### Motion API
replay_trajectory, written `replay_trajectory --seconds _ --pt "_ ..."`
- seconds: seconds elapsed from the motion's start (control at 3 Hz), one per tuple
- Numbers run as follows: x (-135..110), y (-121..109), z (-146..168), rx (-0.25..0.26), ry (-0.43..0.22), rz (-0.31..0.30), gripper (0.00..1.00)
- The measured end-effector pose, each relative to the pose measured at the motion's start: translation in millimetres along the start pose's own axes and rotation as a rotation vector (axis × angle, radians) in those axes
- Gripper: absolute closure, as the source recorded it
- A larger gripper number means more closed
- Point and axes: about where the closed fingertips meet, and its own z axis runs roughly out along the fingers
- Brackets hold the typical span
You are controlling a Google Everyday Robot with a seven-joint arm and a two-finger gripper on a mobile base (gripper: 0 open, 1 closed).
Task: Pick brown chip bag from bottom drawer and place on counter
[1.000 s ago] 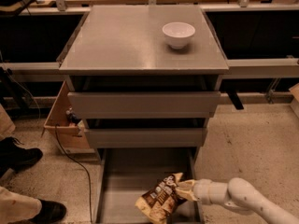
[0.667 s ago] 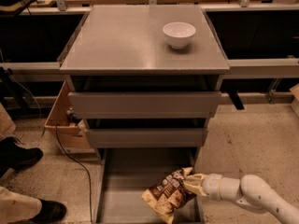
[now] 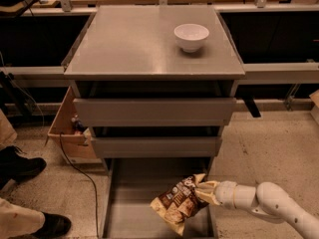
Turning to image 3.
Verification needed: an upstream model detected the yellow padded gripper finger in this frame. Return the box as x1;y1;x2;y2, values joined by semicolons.
195;180;220;205

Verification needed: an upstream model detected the brown sea salt chip bag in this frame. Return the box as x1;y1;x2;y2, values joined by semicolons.
151;173;208;236

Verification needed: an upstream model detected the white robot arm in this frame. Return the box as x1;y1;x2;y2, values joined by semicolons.
195;181;319;239

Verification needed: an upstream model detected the grey open bottom drawer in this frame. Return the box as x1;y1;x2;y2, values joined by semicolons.
102;157;217;239

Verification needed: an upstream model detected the grey middle drawer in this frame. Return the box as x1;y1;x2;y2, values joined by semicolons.
92;136;221;158

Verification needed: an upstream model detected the grey drawer cabinet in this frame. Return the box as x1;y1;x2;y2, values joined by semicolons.
60;5;246;161

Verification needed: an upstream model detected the grey top drawer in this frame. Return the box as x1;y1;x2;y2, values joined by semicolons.
73;98;235;126

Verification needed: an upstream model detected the cardboard box on floor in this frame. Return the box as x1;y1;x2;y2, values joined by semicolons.
48;88;101;163

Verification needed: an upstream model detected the bottle in cardboard box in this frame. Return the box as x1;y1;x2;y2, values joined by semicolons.
71;115;86;134

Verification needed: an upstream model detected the white ceramic bowl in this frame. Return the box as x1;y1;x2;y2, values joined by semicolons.
173;24;209;53

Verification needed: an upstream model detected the black shoe lower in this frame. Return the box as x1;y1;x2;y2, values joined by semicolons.
32;213;72;239

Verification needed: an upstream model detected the black shoe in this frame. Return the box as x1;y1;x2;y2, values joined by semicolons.
0;145;47;184
32;213;72;239

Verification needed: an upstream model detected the black shoe upper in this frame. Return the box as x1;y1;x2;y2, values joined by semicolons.
0;145;47;184

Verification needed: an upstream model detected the grey metal rail frame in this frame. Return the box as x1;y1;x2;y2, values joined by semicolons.
2;62;319;88

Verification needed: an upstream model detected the black floor cable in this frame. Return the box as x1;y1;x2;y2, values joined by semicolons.
58;132;100;239

